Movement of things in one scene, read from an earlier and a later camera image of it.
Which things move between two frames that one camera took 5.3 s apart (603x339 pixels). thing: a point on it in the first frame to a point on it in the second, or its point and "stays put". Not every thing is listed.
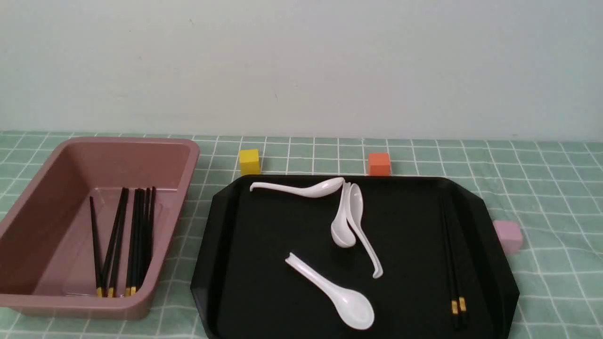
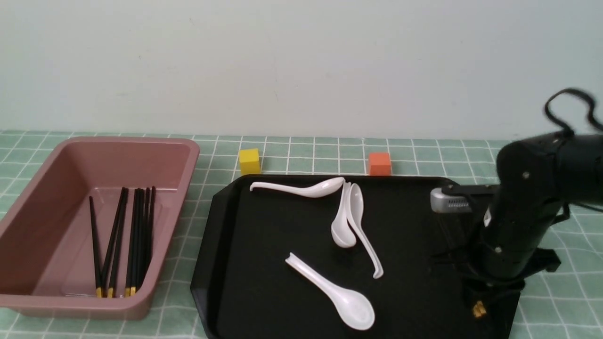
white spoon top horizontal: (322, 188) stays put
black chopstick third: (124, 201) stays put
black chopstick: (462, 300) to (482, 310)
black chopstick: (451, 281) to (476, 311)
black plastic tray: (350, 256) stays put
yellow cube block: (249, 162) stays put
